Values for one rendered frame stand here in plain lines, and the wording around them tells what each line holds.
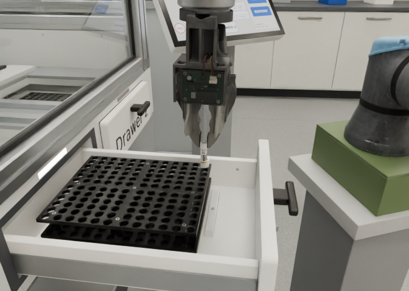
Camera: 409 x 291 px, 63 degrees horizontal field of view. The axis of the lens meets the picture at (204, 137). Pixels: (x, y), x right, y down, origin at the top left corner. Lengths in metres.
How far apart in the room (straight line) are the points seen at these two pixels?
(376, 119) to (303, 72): 2.80
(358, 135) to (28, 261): 0.65
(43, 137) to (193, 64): 0.25
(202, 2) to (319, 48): 3.12
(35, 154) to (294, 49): 3.12
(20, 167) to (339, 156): 0.64
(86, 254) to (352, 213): 0.52
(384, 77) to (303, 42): 2.76
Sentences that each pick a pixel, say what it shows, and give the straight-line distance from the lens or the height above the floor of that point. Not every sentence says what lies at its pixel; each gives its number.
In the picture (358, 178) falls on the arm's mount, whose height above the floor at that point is 0.81.
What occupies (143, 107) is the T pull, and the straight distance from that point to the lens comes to 0.81.
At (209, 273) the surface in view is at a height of 0.88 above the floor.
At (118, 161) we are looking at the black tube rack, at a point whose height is 0.90.
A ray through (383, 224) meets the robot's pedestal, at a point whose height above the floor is 0.75.
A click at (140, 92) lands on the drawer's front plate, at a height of 0.92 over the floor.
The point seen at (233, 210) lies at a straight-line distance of 0.59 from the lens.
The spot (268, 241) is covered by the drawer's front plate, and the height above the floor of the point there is 0.93.
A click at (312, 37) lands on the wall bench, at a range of 3.48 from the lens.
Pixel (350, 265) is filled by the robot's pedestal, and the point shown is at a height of 0.60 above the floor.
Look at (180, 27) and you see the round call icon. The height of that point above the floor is 1.02.
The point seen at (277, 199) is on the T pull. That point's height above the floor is 0.91.
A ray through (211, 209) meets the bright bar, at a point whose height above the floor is 0.85.
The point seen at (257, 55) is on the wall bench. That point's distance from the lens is 3.44.
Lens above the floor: 1.20
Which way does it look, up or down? 27 degrees down
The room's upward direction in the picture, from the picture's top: straight up
